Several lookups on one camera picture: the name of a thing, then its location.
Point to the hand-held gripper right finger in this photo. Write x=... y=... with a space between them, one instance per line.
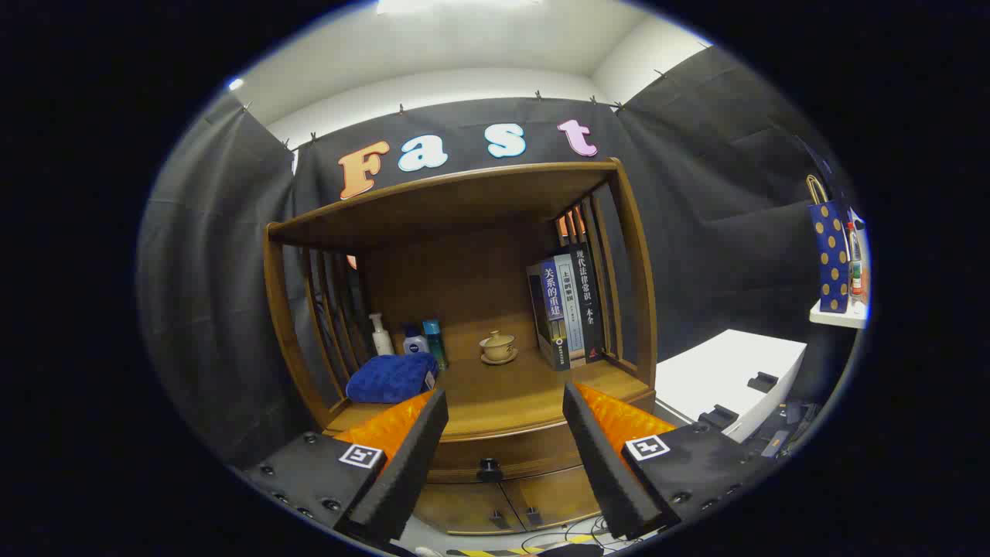
x=603 y=464

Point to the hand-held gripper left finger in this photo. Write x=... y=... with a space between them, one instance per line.
x=410 y=464

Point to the wooden cabinet door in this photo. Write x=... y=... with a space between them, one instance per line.
x=464 y=507
x=557 y=495

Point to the white side cabinet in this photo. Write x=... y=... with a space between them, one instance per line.
x=719 y=371

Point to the wooden cabinet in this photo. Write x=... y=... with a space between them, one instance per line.
x=464 y=278

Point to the blue folded towel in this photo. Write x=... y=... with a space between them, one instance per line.
x=387 y=379

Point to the yellow black floor tape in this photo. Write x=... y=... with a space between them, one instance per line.
x=479 y=553

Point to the white blue-capped lotion bottle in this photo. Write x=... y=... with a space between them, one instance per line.
x=415 y=344

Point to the black clip block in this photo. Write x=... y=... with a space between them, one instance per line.
x=762 y=381
x=718 y=417

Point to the teal clear bottle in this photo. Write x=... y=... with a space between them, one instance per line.
x=435 y=340

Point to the white pump bottle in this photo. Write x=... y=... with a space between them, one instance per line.
x=381 y=340

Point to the beige saucer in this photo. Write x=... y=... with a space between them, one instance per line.
x=500 y=360

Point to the beige lidded tea cup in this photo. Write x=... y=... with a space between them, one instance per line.
x=498 y=344

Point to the pale spine book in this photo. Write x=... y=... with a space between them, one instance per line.
x=571 y=309

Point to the blue spine book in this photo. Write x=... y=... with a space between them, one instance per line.
x=551 y=302

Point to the blue gold-dotted gift bag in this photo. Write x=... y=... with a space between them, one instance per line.
x=831 y=255

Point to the clear bottle red label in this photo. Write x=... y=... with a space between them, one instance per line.
x=855 y=271

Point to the ceiling light panel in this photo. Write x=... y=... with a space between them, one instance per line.
x=456 y=6

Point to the white wall shelf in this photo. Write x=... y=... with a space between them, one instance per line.
x=839 y=316

